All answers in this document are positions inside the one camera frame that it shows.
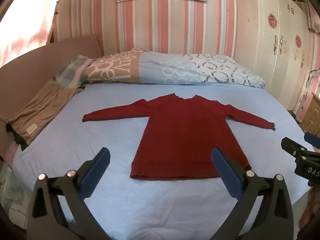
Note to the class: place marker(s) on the bed with light blue sheet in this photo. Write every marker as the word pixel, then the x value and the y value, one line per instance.
pixel 125 135

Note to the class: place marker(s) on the person's right hand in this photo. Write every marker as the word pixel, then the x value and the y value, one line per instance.
pixel 312 205

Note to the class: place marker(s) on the black cloth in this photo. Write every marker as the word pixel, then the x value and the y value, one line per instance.
pixel 18 141

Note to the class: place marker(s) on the pink curtain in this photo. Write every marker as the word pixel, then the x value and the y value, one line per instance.
pixel 27 22

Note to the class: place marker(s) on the tan cloth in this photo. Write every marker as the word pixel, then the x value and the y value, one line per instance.
pixel 40 110

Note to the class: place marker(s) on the pink headboard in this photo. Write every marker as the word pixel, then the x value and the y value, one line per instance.
pixel 37 65

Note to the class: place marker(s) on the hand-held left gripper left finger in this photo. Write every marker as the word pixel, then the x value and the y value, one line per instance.
pixel 96 172

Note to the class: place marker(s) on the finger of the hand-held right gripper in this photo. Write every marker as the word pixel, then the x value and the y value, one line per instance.
pixel 312 140
pixel 293 146

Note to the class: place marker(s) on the patterned blue tan duvet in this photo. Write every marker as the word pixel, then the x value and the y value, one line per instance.
pixel 175 67

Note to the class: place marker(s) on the wooden drawer cabinet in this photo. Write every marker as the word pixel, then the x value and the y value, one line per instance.
pixel 311 115

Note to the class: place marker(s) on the plaid pillow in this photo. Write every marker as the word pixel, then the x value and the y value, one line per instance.
pixel 70 73

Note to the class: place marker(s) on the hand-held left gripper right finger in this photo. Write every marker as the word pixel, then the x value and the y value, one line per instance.
pixel 226 173

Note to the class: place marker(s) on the white wardrobe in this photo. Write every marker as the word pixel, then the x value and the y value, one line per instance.
pixel 282 62

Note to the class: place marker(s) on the red knit sweater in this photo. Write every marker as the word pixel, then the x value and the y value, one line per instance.
pixel 190 135

